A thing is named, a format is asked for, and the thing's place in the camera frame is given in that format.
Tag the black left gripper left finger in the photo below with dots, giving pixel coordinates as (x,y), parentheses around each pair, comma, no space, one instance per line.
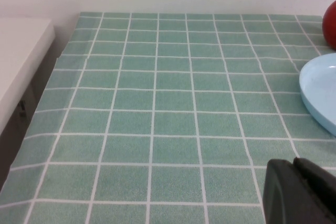
(283,197)

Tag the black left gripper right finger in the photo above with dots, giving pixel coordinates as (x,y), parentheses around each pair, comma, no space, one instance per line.
(320,184)

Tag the light blue plastic plate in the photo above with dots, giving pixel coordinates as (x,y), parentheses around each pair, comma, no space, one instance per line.
(321,90)

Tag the green white checked tablecloth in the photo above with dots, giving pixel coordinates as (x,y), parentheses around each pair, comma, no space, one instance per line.
(168,119)

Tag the red apple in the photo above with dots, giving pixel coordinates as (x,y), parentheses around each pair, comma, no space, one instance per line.
(330,24)

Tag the white side table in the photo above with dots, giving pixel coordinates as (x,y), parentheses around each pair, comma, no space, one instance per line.
(18,58)

